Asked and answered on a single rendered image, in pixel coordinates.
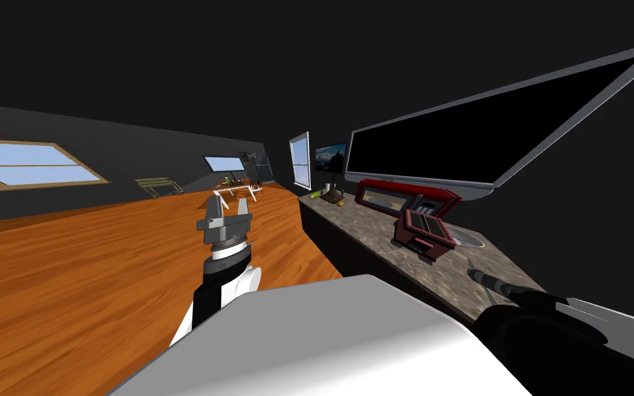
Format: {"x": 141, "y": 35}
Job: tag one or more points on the red microwave oven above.
{"x": 399, "y": 199}

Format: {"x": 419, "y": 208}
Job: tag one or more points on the dark tall cabinet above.
{"x": 259, "y": 168}

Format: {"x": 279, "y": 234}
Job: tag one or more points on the wood framed window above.
{"x": 25, "y": 165}

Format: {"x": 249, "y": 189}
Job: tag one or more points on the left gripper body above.
{"x": 226, "y": 231}

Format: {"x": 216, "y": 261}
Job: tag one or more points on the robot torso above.
{"x": 328, "y": 346}

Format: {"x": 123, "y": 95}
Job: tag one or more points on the white framed window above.
{"x": 300, "y": 160}

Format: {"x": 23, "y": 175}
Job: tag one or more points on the grey round plate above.
{"x": 468, "y": 239}

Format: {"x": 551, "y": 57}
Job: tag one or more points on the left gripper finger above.
{"x": 243, "y": 208}
{"x": 214, "y": 209}

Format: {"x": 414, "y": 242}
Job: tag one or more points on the grey framed dark window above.
{"x": 476, "y": 132}

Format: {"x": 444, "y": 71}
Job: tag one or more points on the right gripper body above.
{"x": 490, "y": 282}

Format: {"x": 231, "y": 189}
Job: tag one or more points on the green cucumber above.
{"x": 315, "y": 194}

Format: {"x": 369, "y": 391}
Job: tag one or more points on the brown knife block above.
{"x": 331, "y": 193}

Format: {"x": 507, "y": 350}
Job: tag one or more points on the flat screen television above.
{"x": 329, "y": 158}

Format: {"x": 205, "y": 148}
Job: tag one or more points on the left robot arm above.
{"x": 218, "y": 280}

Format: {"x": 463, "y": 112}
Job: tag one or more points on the wooden bench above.
{"x": 157, "y": 186}

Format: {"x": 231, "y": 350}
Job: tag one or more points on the white table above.
{"x": 234, "y": 190}

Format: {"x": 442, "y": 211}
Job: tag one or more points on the red toaster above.
{"x": 424, "y": 231}

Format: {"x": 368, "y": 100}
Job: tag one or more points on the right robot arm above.
{"x": 542, "y": 352}

